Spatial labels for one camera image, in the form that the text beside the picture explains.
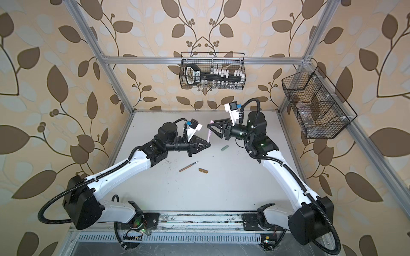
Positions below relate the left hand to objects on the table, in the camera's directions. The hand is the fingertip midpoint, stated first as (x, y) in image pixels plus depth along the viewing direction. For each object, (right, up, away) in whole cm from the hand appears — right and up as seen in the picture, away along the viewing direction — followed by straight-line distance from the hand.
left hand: (206, 142), depth 69 cm
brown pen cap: (-3, -18, +22) cm, 29 cm away
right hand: (+2, +7, -2) cm, 8 cm away
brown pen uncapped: (-11, -16, +24) cm, 31 cm away
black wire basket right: (+53, +14, +4) cm, 56 cm away
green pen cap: (+10, -7, +32) cm, 34 cm away
